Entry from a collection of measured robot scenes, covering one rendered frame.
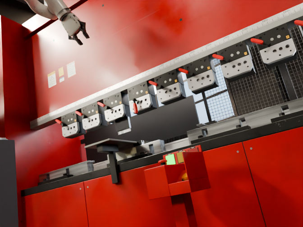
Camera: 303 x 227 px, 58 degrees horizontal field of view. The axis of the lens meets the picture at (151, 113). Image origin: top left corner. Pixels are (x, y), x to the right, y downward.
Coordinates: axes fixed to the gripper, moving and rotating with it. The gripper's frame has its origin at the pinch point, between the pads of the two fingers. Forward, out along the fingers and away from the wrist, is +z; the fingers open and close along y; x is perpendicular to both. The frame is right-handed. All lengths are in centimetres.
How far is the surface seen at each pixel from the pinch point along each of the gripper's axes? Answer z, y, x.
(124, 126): 56, 16, -2
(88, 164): 62, 52, 6
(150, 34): 19.7, -26.4, -24.9
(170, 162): 78, -19, 39
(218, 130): 84, -36, 10
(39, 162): 41, 101, -5
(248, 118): 87, -53, 10
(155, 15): 12.3, -34.7, -30.2
